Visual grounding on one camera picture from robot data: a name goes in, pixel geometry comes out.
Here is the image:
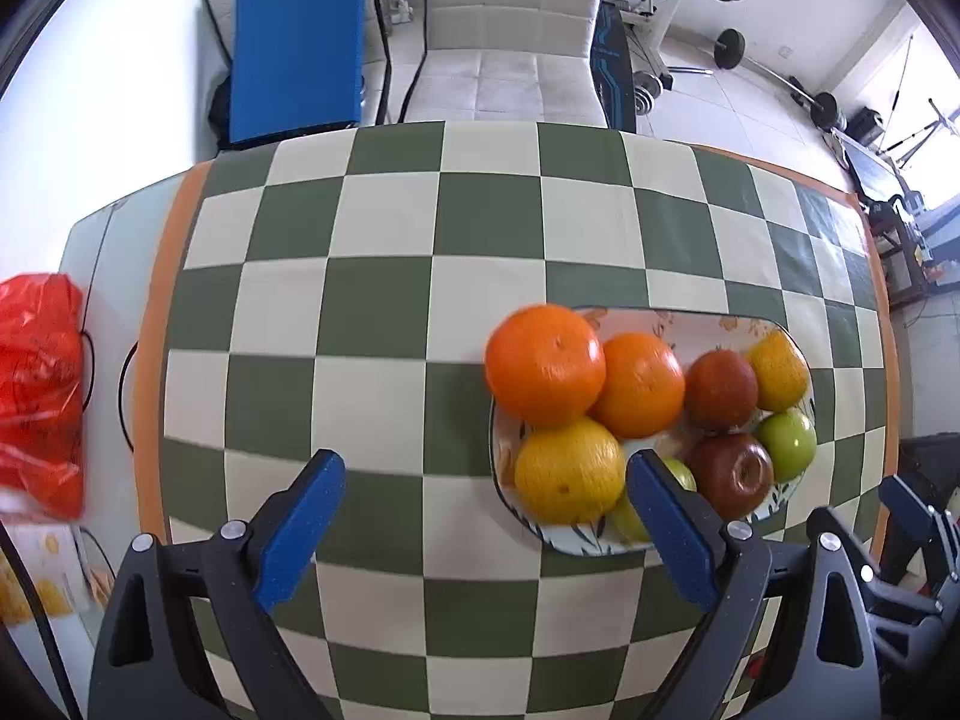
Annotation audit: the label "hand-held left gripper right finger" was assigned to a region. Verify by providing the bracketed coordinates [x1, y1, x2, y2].
[626, 448, 882, 720]

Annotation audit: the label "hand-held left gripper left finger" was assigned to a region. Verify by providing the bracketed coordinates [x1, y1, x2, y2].
[88, 448, 347, 720]

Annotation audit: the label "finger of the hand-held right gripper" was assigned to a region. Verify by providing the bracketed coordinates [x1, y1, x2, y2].
[877, 474, 953, 601]

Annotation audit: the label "green apple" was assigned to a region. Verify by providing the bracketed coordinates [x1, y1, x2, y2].
[752, 409, 818, 483]
[607, 457, 698, 547]

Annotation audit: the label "dark red apple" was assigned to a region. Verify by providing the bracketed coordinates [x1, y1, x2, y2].
[686, 433, 775, 521]
[685, 349, 760, 432]

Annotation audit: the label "floral white oval plate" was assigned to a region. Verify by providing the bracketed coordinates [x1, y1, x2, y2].
[489, 306, 817, 557]

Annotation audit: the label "yellow citrus fruit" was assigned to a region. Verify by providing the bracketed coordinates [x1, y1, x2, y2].
[514, 418, 627, 526]

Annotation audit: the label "small orange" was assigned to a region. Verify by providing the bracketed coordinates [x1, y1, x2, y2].
[589, 332, 687, 440]

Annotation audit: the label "yellow pear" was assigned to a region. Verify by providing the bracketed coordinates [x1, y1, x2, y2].
[746, 330, 811, 413]

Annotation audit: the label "large orange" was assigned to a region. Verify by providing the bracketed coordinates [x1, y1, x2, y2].
[484, 304, 607, 427]

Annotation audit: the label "green white checkered tablecloth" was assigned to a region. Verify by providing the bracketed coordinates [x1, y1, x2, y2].
[139, 120, 901, 720]

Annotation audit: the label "dark wooden chair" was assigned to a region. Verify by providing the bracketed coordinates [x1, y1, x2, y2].
[866, 191, 960, 308]

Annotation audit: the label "white snack box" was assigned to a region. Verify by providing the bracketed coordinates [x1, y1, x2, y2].
[0, 521, 113, 627]

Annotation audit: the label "red plastic bag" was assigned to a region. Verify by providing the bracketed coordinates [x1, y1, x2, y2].
[0, 274, 95, 520]

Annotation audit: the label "pale grey table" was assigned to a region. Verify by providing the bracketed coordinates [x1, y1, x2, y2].
[56, 165, 211, 646]

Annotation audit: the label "black flat monitor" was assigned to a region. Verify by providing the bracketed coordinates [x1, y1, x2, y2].
[840, 131, 908, 200]

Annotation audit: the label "black tripod stand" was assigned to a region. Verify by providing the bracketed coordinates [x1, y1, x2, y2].
[881, 94, 960, 166]

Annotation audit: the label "loose black weight plates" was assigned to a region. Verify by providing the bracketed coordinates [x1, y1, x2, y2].
[630, 67, 668, 117]

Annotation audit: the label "black blue weight bench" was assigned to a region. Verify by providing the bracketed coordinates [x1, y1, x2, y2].
[589, 0, 638, 136]

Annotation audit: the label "long floor barbell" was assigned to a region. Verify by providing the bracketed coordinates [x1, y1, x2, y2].
[711, 28, 848, 132]

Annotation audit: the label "blue foam mat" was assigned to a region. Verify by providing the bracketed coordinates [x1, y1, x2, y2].
[229, 0, 368, 147]

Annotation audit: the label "white padded chair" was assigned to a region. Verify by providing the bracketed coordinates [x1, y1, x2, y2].
[405, 0, 612, 127]

